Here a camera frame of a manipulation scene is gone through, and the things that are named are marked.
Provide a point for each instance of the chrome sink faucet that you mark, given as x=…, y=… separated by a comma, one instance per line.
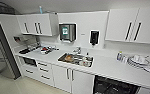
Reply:
x=77, y=50

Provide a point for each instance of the orange bowl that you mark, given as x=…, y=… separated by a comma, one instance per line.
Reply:
x=69, y=58

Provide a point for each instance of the small chrome sink knob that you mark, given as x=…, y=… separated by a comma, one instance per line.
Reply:
x=88, y=54

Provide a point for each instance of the steel sink basin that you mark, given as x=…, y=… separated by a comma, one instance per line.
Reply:
x=76, y=63

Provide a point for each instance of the steel paper towel dispenser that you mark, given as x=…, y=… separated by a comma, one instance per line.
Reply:
x=67, y=32

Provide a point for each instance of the white mug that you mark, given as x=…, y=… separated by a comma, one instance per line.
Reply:
x=86, y=62

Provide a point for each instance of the dish drying rack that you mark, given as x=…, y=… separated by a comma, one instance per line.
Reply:
x=47, y=50

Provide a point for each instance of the white two-door base cabinet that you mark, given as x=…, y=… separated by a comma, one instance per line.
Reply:
x=72, y=80

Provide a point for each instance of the blue-label dish soap bottle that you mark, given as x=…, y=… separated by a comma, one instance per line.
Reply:
x=119, y=56

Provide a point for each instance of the black built-in microwave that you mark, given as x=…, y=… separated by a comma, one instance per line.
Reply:
x=30, y=61

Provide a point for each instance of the blue bottle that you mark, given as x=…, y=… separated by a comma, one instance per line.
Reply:
x=41, y=10

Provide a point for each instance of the black counter tray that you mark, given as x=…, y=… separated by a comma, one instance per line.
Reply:
x=24, y=51

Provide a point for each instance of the black coffee maker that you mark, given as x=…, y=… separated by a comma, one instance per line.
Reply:
x=20, y=38

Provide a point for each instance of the stack of white plates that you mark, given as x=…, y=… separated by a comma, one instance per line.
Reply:
x=138, y=61

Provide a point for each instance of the stainless steel refrigerator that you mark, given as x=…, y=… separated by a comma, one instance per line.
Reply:
x=4, y=46

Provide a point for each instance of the black wall soap dispenser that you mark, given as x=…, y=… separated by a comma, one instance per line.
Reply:
x=94, y=37

